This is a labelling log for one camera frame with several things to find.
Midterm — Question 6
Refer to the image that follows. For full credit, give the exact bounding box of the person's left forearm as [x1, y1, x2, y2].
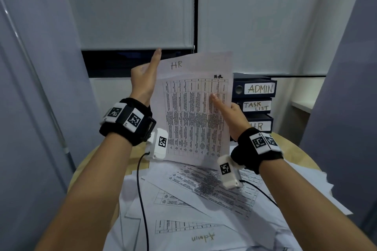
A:
[35, 133, 133, 251]

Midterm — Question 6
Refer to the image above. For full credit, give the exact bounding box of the pile of printed papers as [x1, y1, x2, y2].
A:
[103, 145, 354, 251]

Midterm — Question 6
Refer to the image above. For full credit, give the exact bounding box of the person's right forearm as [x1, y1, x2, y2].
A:
[259, 157, 377, 251]

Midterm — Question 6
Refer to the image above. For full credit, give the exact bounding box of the grey partition panel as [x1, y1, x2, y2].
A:
[299, 0, 377, 232]
[0, 0, 104, 251]

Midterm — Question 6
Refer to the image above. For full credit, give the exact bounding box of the dark blue binder white label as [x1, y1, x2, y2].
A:
[232, 73, 277, 99]
[229, 113, 275, 142]
[232, 97, 273, 115]

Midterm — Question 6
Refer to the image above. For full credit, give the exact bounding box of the white roller blind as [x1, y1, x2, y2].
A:
[198, 0, 335, 78]
[60, 0, 196, 51]

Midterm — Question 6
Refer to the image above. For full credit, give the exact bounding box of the dark window pane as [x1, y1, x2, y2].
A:
[81, 49, 196, 78]

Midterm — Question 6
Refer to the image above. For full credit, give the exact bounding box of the printed table paper sheet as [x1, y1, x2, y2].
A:
[150, 51, 234, 169]

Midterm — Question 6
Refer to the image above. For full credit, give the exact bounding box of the black camera cable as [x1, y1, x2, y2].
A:
[239, 179, 279, 208]
[136, 151, 151, 251]

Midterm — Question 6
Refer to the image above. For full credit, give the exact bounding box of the person's right hand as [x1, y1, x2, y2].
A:
[210, 94, 252, 142]

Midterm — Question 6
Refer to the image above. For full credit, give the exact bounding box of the white wrist camera with marker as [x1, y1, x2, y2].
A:
[217, 154, 244, 190]
[146, 128, 169, 160]

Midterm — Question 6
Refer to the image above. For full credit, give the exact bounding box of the person's left hand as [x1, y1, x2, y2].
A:
[130, 48, 162, 107]

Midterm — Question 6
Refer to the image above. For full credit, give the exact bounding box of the blind pull cord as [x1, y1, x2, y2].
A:
[193, 0, 197, 53]

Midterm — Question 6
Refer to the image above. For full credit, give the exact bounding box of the black wristband with marker tags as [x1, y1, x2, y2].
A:
[99, 97, 157, 146]
[230, 127, 284, 175]

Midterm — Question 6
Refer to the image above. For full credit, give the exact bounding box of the white window sill ledge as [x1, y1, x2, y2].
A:
[291, 77, 326, 114]

